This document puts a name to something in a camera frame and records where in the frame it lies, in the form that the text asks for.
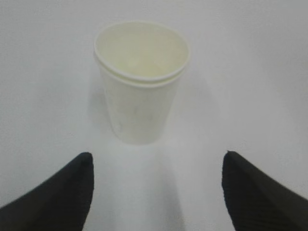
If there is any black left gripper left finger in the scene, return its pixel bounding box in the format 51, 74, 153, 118
0, 153, 94, 231

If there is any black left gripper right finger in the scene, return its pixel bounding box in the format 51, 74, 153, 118
221, 151, 308, 231

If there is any white paper cup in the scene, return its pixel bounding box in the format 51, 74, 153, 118
93, 21, 190, 145

